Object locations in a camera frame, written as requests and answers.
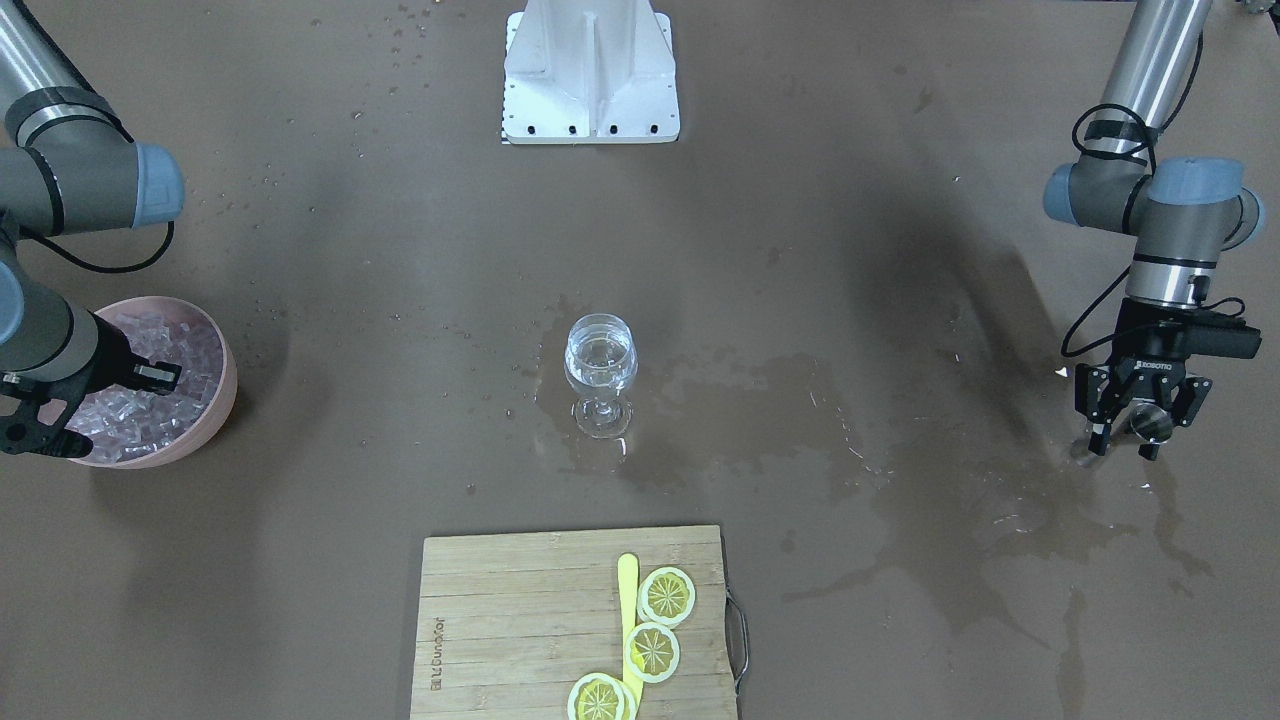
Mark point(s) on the lemon slice near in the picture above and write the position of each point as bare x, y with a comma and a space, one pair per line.
599, 696

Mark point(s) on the lemon slice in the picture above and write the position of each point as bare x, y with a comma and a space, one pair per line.
666, 596
599, 696
651, 652

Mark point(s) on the lemon slice far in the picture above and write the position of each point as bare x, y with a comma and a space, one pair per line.
666, 596

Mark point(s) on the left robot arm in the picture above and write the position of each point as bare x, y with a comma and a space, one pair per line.
1183, 213

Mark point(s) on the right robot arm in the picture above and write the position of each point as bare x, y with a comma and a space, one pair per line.
69, 166

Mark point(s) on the wine glass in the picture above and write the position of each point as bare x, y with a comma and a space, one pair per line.
600, 363

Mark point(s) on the lemon slice middle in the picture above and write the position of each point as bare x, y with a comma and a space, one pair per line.
651, 652

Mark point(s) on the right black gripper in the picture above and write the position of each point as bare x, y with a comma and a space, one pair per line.
112, 363

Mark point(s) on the yellow plastic knife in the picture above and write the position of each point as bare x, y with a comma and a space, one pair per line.
628, 583

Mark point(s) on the bamboo cutting board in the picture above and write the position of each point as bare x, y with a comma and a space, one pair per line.
508, 622

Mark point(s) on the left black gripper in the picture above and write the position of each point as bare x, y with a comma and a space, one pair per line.
1146, 371

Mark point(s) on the steel jigger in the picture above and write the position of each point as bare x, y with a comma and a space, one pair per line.
1150, 424

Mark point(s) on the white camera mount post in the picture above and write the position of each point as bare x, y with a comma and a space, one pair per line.
578, 72

